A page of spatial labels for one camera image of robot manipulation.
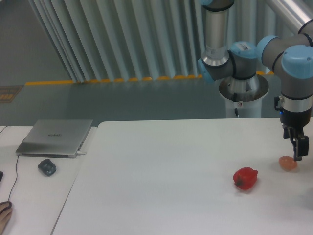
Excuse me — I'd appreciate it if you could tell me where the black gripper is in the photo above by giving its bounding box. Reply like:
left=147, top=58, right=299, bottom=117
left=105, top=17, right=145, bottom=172
left=280, top=109, right=310, bottom=161

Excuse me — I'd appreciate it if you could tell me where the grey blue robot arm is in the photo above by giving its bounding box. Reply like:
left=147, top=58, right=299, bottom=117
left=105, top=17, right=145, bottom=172
left=198, top=0, right=313, bottom=161

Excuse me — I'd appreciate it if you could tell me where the person hand on mouse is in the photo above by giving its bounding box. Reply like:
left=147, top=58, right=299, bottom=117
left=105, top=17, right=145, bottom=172
left=0, top=201, right=13, bottom=234

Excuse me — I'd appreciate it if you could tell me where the orange peach fruit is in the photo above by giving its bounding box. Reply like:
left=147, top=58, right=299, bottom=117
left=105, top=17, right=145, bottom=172
left=278, top=156, right=297, bottom=171

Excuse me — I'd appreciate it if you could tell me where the red bell pepper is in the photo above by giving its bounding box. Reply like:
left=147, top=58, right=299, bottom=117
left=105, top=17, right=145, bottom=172
left=233, top=167, right=258, bottom=190

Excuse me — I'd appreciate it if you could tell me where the white folded curtain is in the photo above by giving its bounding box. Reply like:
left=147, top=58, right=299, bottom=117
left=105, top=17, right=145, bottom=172
left=30, top=0, right=276, bottom=83

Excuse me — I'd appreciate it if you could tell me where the silver closed laptop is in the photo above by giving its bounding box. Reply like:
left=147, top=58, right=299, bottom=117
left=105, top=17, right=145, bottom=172
left=16, top=119, right=92, bottom=158

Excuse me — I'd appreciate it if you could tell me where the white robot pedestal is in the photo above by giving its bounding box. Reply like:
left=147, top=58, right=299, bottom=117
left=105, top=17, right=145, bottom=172
left=219, top=74, right=269, bottom=118

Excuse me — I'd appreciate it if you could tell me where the black mouse cable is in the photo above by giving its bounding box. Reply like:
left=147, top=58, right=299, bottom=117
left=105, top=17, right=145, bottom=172
left=0, top=125, right=20, bottom=202

